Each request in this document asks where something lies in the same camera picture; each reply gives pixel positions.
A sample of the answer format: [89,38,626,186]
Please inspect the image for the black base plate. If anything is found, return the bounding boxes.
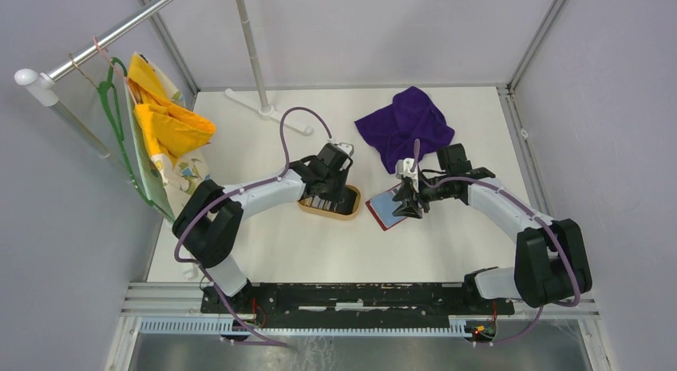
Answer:
[200,282,515,329]

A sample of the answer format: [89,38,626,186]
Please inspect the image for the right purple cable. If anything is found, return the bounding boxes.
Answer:
[412,138,582,345]

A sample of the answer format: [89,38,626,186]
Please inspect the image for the yellow cloth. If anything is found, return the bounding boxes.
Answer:
[127,53,216,165]

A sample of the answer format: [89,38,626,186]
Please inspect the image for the green clothes hanger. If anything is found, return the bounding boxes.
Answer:
[97,57,175,222]

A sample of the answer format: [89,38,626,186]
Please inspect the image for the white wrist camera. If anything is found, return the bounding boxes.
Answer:
[395,158,419,181]
[334,142,354,157]

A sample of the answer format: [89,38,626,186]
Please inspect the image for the cards in tray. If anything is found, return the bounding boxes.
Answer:
[301,196,340,212]

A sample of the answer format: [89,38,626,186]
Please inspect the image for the purple cloth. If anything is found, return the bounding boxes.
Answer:
[354,86,455,175]

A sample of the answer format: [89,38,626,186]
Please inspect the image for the patterned cream cloth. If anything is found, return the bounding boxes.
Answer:
[126,53,211,218]

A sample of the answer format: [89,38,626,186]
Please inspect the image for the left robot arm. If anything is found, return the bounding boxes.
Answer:
[172,145,354,314]

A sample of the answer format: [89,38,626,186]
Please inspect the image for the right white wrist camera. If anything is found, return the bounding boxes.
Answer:
[395,158,419,181]

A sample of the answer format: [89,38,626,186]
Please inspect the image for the purple cable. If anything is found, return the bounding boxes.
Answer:
[412,138,582,345]
[174,106,335,349]

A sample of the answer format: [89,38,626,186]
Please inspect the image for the red leather card holder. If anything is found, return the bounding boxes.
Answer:
[365,184,406,231]

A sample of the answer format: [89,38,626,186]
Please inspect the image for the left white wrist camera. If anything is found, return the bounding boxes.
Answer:
[334,142,354,157]

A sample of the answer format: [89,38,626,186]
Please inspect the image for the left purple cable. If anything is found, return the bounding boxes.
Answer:
[174,106,335,349]

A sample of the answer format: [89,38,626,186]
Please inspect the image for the white slotted cable duct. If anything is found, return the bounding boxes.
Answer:
[138,316,469,338]

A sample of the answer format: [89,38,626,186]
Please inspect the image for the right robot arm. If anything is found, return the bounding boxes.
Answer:
[393,144,592,314]

